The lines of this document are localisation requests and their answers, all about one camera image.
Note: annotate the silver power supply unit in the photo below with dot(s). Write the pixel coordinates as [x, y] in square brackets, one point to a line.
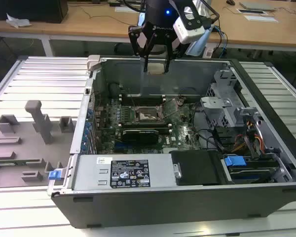
[88, 172]

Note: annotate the hard disk in blue carrier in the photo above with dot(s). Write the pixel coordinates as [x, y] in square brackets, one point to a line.
[234, 161]

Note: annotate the grey metal drive cage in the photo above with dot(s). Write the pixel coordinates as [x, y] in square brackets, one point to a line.
[217, 108]

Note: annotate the black power adapter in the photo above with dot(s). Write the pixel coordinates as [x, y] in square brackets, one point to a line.
[114, 4]

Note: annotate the green RAM stick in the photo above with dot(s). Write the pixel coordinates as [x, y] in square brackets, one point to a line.
[14, 163]

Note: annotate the black computer mouse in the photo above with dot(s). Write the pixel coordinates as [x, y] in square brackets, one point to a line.
[230, 2]

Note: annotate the black chair base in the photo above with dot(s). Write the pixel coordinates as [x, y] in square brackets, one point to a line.
[121, 48]

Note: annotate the grey laptop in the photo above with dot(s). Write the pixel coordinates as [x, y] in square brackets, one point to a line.
[257, 6]

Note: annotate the black open PC case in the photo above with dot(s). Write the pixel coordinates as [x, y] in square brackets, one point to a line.
[162, 209]

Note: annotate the long wooden desk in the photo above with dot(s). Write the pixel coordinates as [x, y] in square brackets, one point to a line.
[88, 24]

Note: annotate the crumpled white paper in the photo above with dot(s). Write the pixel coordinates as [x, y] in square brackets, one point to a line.
[17, 21]

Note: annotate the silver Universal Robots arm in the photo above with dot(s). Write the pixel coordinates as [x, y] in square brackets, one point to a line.
[197, 47]

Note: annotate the metal locking lever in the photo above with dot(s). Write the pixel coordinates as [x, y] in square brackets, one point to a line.
[132, 101]
[173, 112]

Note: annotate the white paper sheet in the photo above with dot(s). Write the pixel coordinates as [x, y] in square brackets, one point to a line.
[261, 18]

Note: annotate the black graphics card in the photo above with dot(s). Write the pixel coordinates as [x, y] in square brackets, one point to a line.
[140, 138]

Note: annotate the small white box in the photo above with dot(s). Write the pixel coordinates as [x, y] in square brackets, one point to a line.
[208, 52]

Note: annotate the black computer box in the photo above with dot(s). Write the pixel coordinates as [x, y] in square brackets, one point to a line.
[27, 10]

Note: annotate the CPU socket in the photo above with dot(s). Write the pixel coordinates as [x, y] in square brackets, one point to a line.
[148, 114]

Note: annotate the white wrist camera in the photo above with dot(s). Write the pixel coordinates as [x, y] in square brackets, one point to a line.
[190, 33]

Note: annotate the silver CPU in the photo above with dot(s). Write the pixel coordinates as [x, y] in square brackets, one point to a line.
[156, 67]

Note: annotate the grey parts rack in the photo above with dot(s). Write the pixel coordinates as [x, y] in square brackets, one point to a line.
[27, 148]

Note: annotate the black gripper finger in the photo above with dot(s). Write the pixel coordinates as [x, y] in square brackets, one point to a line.
[168, 49]
[134, 42]

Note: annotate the grey metal bracket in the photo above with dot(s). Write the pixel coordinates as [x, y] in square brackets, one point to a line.
[246, 113]

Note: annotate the black plastic shroud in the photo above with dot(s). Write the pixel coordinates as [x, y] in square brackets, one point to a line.
[197, 168]

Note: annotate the green motherboard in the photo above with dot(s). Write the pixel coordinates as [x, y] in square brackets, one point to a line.
[180, 138]

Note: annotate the blue case latch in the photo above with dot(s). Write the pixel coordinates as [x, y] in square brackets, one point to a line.
[53, 175]

